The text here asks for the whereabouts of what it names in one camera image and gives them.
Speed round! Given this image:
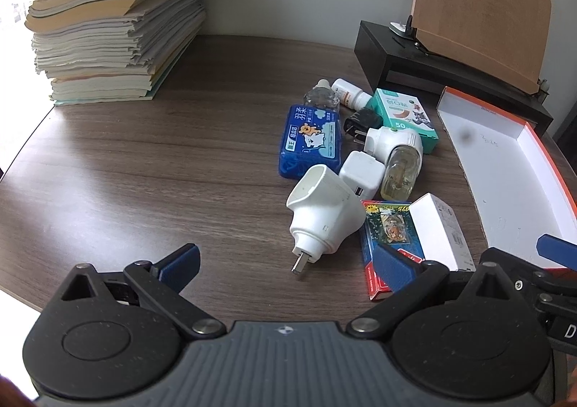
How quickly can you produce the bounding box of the thin black clip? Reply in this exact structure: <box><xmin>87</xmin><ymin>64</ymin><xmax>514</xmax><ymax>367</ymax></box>
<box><xmin>403</xmin><ymin>16</ymin><xmax>429</xmax><ymax>52</ymax></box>

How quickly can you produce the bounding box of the brown wooden board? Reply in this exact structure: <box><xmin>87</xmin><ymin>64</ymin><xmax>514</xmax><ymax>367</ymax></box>
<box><xmin>411</xmin><ymin>0</ymin><xmax>553</xmax><ymax>96</ymax></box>

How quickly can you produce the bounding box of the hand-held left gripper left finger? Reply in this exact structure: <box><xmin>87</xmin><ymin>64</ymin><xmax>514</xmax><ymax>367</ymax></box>
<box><xmin>60</xmin><ymin>244</ymin><xmax>226</xmax><ymax>340</ymax></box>

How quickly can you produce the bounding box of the stack of books and papers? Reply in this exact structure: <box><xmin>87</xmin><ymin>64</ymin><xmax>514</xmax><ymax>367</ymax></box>
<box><xmin>2</xmin><ymin>0</ymin><xmax>208</xmax><ymax>106</ymax></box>

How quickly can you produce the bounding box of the small white carton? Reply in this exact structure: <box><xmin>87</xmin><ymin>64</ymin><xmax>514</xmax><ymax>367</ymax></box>
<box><xmin>408</xmin><ymin>193</ymin><xmax>476</xmax><ymax>272</ymax></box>

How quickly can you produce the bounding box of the small white bottle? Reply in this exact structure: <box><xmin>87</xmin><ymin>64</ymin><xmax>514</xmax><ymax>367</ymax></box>
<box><xmin>331</xmin><ymin>79</ymin><xmax>374</xmax><ymax>110</ymax></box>

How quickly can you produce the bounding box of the white cube charger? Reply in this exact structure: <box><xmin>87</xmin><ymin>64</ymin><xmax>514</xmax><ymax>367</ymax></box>
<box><xmin>338</xmin><ymin>151</ymin><xmax>386</xmax><ymax>199</ymax></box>

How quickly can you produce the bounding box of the red and blue card box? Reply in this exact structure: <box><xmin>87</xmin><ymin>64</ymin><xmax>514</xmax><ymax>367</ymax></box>
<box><xmin>360</xmin><ymin>200</ymin><xmax>427</xmax><ymax>302</ymax></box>

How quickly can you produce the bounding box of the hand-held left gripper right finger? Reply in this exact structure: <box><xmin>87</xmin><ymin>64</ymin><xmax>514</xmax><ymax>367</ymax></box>
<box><xmin>345</xmin><ymin>245</ymin><xmax>524</xmax><ymax>340</ymax></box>

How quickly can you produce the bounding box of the black monitor stand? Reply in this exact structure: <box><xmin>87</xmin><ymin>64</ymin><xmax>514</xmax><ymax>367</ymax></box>
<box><xmin>354</xmin><ymin>20</ymin><xmax>554</xmax><ymax>137</ymax></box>

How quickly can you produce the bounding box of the black plug charger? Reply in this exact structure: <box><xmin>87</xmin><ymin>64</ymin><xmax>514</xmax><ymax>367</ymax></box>
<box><xmin>343</xmin><ymin>108</ymin><xmax>383</xmax><ymax>147</ymax></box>

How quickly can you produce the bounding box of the orange and white cardboard box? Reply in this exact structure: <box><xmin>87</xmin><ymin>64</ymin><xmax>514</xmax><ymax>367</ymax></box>
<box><xmin>436</xmin><ymin>86</ymin><xmax>577</xmax><ymax>272</ymax></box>

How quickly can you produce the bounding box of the blue tissue pack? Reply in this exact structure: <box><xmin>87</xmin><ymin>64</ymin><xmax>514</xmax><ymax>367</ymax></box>
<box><xmin>278</xmin><ymin>106</ymin><xmax>343</xmax><ymax>180</ymax></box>

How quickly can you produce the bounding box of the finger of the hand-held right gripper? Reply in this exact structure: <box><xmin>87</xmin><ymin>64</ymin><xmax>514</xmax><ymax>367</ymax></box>
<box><xmin>536</xmin><ymin>233</ymin><xmax>577</xmax><ymax>271</ymax></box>
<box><xmin>479</xmin><ymin>248</ymin><xmax>577</xmax><ymax>351</ymax></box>

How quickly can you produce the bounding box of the white plug with liquid bottle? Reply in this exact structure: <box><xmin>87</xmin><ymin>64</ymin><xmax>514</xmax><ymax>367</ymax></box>
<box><xmin>363</xmin><ymin>125</ymin><xmax>423</xmax><ymax>201</ymax></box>

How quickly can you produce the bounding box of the teal printed carton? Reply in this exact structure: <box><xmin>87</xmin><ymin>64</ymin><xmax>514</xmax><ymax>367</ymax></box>
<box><xmin>365</xmin><ymin>88</ymin><xmax>439</xmax><ymax>154</ymax></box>

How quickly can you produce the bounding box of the clear plastic bottle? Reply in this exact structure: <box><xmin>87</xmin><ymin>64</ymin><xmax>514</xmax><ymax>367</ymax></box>
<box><xmin>303</xmin><ymin>79</ymin><xmax>340</xmax><ymax>114</ymax></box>

